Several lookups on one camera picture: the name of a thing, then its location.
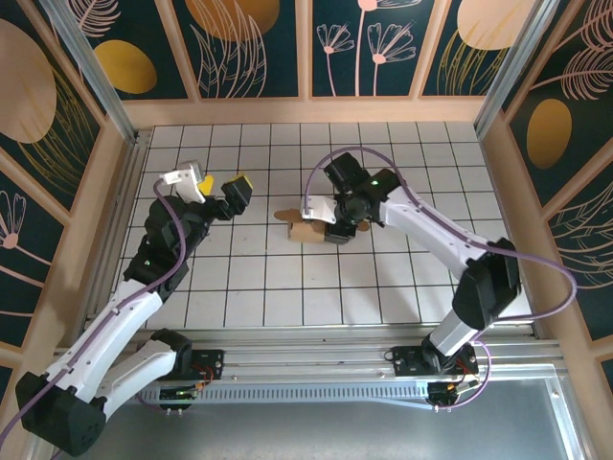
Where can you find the brown cardboard paper box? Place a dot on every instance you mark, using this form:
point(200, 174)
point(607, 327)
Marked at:
point(306, 232)

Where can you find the aluminium frame post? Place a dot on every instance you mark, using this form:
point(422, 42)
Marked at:
point(91, 72)
point(512, 62)

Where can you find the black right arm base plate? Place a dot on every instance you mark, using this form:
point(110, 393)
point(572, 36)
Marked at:
point(407, 359)

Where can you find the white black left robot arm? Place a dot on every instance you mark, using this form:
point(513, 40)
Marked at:
point(120, 306)

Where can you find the aluminium cross rail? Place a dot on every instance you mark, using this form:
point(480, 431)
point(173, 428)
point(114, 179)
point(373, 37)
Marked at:
point(311, 357)

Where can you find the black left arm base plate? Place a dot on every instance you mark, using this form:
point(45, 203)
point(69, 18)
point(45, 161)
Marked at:
point(211, 359)

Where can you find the aluminium side rail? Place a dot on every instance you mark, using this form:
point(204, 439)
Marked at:
point(120, 215)

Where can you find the grey metal sheet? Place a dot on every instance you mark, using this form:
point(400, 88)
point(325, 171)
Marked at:
point(311, 431)

